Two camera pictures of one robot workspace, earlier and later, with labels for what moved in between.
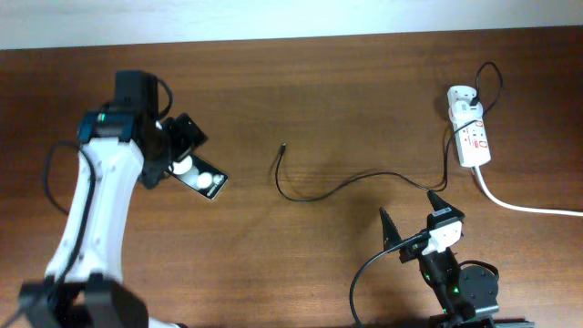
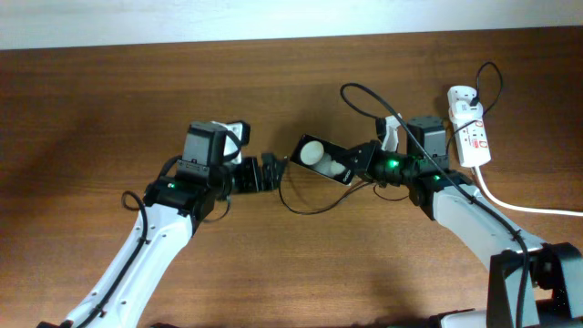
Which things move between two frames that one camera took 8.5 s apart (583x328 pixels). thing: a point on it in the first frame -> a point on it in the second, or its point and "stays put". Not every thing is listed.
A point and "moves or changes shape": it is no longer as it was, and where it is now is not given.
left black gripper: (171, 129) -> (269, 179)
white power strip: (471, 136) stays put
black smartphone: (199, 175) moves or changes shape
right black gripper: (393, 237) -> (366, 165)
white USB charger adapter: (464, 110) stays put
